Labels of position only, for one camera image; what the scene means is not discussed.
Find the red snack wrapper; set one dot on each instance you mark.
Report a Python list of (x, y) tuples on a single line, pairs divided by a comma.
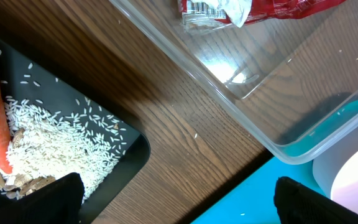
[(269, 11)]

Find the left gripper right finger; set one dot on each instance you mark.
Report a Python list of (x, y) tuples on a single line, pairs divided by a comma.
[(298, 204)]

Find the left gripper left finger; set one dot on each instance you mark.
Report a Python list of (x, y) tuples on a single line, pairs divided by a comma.
[(58, 202)]

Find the white napkin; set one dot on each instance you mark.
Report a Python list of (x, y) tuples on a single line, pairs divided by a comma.
[(237, 10)]

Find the peanut shells pile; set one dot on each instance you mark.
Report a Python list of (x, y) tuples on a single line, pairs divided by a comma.
[(20, 174)]

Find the black plastic tray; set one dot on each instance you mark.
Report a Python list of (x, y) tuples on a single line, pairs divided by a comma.
[(26, 75)]

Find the teal serving tray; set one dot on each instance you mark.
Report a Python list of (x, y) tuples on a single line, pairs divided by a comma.
[(252, 200)]

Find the clear plastic bin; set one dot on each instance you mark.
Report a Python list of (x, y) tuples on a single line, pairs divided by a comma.
[(292, 83)]

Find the pink bowl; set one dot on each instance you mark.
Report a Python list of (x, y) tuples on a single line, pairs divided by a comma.
[(336, 171)]

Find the spilled white rice pile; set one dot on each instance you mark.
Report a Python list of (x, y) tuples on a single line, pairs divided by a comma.
[(76, 151)]

